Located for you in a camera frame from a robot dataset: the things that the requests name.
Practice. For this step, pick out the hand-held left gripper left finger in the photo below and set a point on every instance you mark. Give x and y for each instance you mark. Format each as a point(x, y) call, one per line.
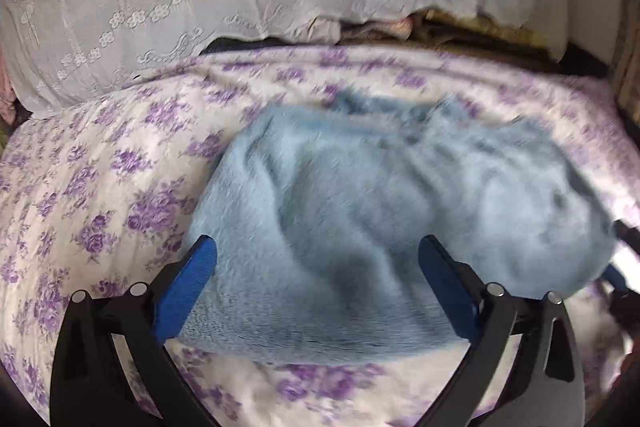
point(187, 282)

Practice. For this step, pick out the pink patterned cloth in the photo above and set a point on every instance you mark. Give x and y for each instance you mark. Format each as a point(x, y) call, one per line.
point(5, 97)

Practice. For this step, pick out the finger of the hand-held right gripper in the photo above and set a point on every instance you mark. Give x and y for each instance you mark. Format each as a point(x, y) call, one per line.
point(630, 234)
point(616, 278)

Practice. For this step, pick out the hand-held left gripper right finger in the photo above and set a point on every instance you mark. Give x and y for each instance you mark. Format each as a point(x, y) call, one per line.
point(445, 282)

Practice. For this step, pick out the brown checkered curtain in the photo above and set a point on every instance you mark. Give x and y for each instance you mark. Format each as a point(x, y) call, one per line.
point(627, 57)

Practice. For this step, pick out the purple floral bedsheet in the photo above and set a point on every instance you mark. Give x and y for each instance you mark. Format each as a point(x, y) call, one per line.
point(100, 167)

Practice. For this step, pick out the blue fleece zip jacket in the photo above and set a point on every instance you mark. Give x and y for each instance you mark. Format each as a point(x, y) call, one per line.
point(375, 217)

